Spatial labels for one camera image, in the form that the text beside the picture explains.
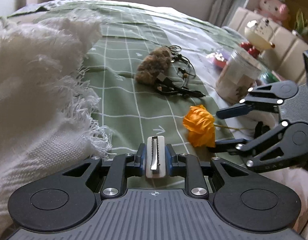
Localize beige padded headboard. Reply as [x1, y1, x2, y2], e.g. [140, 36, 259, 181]
[228, 7, 308, 85]

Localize green potted plant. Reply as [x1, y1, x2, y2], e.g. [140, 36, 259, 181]
[293, 9, 308, 37]

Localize green lid jar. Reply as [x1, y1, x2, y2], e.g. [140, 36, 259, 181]
[259, 72, 279, 84]

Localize white fringed blanket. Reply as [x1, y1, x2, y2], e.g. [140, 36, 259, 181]
[0, 16, 111, 237]

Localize orange fabric flower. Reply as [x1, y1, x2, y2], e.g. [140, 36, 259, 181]
[182, 104, 248, 149]

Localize brown furry toy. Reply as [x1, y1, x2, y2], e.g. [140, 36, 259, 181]
[134, 46, 172, 86]

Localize pink plush toy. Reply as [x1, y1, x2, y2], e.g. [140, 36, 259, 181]
[254, 0, 289, 25]

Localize white hair clip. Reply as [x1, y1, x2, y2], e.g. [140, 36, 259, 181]
[145, 135, 166, 179]

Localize black corded necklace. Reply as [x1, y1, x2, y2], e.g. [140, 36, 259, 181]
[152, 44, 207, 99]

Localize clear jar cream lid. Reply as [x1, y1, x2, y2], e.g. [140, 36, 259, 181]
[215, 48, 262, 105]

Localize cream round toy red feet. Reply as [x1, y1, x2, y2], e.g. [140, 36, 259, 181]
[240, 18, 276, 59]

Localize pink purple plastic package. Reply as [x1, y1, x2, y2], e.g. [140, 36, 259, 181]
[206, 51, 229, 69]

